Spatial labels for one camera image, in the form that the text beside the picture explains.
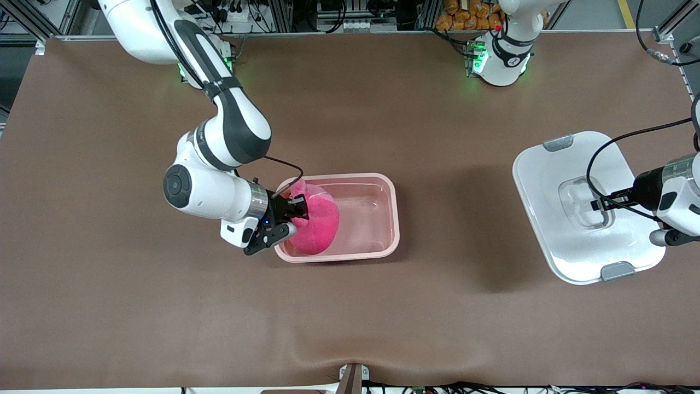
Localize brown table mat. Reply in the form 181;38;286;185
0;30;700;390

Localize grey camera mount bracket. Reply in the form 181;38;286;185
338;363;370;394

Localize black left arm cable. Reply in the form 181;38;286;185
585;0;700;221

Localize pink plastic storage box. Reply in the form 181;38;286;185
273;173;400;264

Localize aluminium corner post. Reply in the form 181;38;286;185
654;0;700;43

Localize aluminium table edge rail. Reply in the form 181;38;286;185
55;30;657;40

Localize aluminium frame struts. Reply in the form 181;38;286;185
0;0;83;42

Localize aluminium frame post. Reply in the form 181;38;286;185
267;0;293;32
417;0;441;31

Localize orange snack packets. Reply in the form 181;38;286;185
436;0;504;31

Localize pink plush toy with sunglasses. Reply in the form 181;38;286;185
280;179;340;256

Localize white power strip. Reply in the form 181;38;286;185
219;5;264;33

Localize white lid with grey handle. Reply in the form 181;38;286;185
512;131;667;286

